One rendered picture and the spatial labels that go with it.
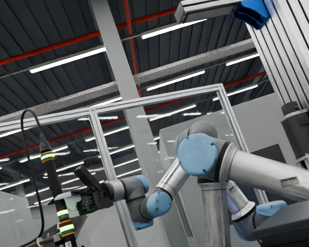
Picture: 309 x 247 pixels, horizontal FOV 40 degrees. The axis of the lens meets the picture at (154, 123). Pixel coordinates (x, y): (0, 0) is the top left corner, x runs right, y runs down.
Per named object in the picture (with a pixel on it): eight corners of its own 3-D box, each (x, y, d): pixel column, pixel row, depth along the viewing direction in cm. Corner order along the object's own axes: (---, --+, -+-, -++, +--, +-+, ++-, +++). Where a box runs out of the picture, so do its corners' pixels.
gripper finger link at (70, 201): (63, 211, 135) (86, 206, 142) (58, 193, 136) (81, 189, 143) (57, 213, 136) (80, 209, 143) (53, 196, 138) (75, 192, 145)
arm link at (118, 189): (120, 177, 152) (111, 183, 159) (109, 179, 150) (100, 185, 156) (126, 197, 150) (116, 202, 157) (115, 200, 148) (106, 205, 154)
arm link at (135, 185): (153, 192, 156) (146, 170, 159) (127, 199, 150) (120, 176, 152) (143, 198, 163) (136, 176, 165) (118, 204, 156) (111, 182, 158)
